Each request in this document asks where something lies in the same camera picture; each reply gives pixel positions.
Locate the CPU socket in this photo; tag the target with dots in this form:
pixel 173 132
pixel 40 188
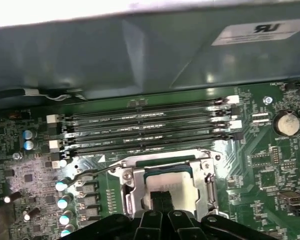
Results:
pixel 170 152

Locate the green motherboard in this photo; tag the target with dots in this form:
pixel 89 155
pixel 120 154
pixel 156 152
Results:
pixel 242 160

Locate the white label sticker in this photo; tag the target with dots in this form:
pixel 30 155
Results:
pixel 252 35

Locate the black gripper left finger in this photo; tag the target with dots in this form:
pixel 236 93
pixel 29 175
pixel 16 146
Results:
pixel 150 225

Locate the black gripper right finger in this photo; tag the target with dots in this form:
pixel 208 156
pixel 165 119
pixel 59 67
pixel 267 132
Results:
pixel 182 225

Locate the silver CPU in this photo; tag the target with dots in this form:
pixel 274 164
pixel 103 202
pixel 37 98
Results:
pixel 185 183

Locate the internal USB port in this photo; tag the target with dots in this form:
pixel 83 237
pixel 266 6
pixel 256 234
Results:
pixel 291 200

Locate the metal socket cover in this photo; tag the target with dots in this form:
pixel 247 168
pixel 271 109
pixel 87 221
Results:
pixel 138 180

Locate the black PC case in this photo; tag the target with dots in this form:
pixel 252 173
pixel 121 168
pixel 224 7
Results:
pixel 102 57

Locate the coin cell battery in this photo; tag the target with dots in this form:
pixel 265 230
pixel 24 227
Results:
pixel 287 123

